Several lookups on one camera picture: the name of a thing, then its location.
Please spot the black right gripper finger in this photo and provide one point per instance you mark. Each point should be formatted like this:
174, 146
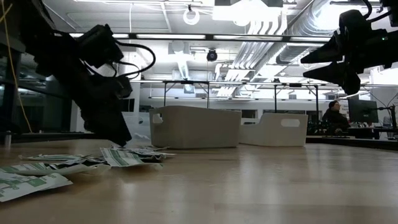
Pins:
326, 51
335, 76

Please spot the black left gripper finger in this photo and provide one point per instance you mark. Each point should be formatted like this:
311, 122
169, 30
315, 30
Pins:
91, 123
115, 130

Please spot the clear plastic bin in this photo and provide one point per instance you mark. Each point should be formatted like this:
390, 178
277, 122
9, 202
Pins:
140, 124

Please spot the grey plastic bin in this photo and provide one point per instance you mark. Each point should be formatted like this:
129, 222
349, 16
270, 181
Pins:
192, 127

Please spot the white plastic bin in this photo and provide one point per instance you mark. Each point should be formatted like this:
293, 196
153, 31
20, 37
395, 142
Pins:
270, 133

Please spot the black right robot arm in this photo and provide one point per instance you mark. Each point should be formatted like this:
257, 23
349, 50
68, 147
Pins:
393, 12

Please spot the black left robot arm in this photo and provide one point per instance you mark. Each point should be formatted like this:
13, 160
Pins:
46, 40

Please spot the black computer monitor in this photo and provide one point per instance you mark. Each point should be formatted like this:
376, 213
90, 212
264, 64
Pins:
362, 110
127, 105

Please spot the green striped adhesive bandage packet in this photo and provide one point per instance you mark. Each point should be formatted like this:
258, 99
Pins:
49, 157
28, 185
46, 169
84, 160
121, 157

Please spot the person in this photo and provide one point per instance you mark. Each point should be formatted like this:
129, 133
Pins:
335, 118

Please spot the small white bottle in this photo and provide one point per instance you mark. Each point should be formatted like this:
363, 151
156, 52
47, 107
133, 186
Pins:
7, 139

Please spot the black overhead light bar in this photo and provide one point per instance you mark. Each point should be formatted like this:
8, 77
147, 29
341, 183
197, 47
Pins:
217, 37

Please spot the black ceiling spotlight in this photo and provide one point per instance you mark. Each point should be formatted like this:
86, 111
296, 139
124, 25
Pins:
211, 55

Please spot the round ceiling lamp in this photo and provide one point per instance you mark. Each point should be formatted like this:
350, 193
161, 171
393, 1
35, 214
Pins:
190, 14

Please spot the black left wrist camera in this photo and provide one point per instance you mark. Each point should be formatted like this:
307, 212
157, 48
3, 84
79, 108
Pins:
99, 46

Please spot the black metal workbench frame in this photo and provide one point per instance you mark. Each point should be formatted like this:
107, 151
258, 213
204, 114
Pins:
186, 82

